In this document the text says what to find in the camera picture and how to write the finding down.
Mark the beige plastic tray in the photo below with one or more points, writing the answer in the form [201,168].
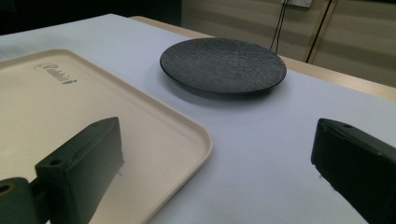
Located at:
[62,118]

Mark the white table cloth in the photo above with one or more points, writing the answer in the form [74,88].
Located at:
[264,149]

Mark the white wall socket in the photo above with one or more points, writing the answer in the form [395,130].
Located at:
[298,2]

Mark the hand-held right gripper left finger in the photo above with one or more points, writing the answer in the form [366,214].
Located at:
[84,165]

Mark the black round plate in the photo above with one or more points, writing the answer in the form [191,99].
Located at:
[222,65]

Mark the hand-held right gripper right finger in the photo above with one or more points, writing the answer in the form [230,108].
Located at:
[358,165]

